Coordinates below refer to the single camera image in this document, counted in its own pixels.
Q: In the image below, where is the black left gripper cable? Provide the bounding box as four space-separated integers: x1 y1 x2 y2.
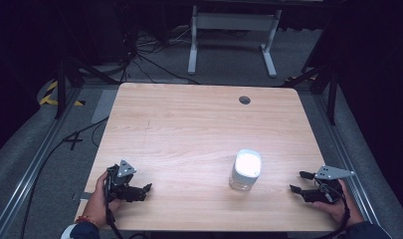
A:
103 168 125 239

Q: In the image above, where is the aluminium floor rail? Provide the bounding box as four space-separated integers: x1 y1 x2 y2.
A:
0 87 83 239
311 93 380 227

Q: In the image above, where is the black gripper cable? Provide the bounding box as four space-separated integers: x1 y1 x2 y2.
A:
103 168 125 239
315 178 352 239

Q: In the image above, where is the black metal stand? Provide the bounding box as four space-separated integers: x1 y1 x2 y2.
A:
54 55 121 120
281 63 340 126

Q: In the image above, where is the person's left hand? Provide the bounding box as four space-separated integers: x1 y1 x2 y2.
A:
84 170 124 227

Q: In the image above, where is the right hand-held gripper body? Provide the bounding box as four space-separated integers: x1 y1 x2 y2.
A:
302 164 355 204

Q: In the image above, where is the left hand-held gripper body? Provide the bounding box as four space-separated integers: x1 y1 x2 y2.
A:
104 159 138 203

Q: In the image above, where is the black floor cable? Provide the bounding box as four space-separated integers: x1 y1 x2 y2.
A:
19 116 110 239

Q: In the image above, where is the red bracelet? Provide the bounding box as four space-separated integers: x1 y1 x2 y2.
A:
75 215 100 228

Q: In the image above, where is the white metal stand frame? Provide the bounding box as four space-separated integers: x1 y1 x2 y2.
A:
187 4 284 80

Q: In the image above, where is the clear jar with white lid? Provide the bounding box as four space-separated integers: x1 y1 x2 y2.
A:
228 148 263 192

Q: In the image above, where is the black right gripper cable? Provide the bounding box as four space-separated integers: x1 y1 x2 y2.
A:
315 178 352 239

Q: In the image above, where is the bundle of black cables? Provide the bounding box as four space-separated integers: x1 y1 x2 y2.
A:
120 27 201 86

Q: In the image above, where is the person's right hand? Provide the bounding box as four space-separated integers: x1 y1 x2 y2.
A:
311 178 365 228

